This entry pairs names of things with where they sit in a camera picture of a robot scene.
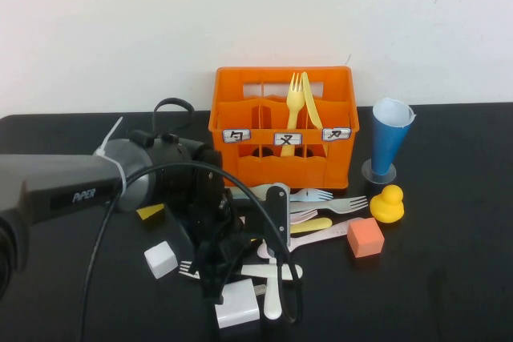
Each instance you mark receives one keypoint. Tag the white zip tie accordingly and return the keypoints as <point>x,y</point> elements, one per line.
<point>116,170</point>

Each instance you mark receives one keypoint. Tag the pink plastic spoon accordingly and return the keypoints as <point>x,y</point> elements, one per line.
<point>320,234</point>

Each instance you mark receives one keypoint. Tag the yellow plastic fork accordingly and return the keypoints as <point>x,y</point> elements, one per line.
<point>296,99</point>

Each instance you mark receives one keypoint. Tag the white foam cube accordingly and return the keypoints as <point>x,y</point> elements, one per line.
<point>161,260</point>

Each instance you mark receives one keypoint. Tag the paper label knife character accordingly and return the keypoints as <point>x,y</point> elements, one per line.
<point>336,134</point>

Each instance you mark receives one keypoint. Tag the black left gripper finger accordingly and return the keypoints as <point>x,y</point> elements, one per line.
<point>236,252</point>
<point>212,278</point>

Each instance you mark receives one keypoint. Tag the yellow rubber duck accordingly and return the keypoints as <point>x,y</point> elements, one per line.
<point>386,208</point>

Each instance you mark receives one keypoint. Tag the pink plastic fork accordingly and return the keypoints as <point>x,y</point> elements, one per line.
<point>300,217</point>

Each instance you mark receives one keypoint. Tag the light blue plastic fork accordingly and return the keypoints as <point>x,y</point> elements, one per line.
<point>310,195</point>

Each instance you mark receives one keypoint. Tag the white plastic knife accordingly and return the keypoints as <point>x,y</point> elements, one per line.
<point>272,302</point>

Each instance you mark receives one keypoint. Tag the yellow plastic knife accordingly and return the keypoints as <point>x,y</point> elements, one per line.
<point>310,101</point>

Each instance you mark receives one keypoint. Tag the paper label spoon character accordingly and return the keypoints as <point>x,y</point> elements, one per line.
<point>236,136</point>

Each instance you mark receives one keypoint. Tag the yellow plastic spoon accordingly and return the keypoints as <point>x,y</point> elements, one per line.
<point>312,224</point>

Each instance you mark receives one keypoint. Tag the pale green plastic spoon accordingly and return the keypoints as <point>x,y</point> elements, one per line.
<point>256,190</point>

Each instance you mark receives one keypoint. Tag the yellow foam cube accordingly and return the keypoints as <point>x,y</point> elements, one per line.
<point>150,212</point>

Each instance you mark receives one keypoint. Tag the orange foam cube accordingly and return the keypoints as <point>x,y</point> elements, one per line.
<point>365,238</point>

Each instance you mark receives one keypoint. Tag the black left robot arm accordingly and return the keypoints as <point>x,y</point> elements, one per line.
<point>60,186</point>

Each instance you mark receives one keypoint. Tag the large white block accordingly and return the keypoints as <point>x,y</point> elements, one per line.
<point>236,310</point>

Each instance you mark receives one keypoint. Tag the grey beige plastic fork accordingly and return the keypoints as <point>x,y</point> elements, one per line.
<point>344,203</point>

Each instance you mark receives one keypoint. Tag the orange plastic cutlery holder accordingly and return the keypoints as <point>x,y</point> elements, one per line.
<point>332,170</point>

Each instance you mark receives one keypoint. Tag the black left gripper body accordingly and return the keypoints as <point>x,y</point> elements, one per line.
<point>212,206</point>

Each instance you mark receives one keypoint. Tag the blue paper cone cup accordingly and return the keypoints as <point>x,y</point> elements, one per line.
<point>386,146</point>

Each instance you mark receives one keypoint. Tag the white plastic fork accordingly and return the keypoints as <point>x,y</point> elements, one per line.
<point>260,272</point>

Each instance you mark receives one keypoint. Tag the paper label fork character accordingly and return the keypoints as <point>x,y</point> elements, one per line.
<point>288,139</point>

